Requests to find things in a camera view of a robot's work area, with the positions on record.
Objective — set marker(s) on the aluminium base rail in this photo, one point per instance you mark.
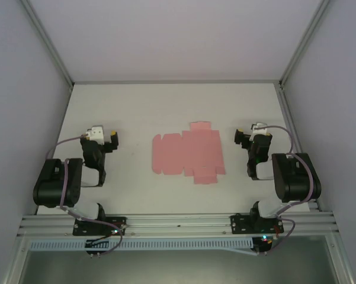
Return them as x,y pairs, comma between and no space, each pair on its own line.
177,220

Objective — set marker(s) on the pink paper box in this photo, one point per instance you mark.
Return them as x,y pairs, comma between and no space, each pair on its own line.
195,148

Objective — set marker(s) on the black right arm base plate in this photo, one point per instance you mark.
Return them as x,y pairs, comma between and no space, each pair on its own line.
240,225

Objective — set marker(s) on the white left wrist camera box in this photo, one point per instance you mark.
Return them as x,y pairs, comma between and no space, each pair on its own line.
95,133

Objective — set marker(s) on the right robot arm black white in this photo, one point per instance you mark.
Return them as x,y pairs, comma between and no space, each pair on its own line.
296,177

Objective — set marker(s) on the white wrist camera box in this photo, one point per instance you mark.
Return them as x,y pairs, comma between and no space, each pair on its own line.
259,127
95,133

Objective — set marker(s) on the aluminium frame leg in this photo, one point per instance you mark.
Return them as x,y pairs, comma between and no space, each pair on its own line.
340,260
16,260

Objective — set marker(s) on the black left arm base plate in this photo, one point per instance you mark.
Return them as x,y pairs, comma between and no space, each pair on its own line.
118,222

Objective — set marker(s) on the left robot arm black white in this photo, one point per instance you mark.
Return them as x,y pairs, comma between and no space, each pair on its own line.
50,183

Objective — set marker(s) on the aluminium frame post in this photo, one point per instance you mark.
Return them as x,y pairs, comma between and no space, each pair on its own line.
50,44
304,44

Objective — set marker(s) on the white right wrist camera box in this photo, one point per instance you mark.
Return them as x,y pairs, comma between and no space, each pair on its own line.
259,127

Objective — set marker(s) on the aluminium back rail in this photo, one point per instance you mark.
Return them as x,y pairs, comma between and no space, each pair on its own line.
177,82

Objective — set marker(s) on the black right controller board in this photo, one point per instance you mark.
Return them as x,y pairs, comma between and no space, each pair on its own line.
262,245

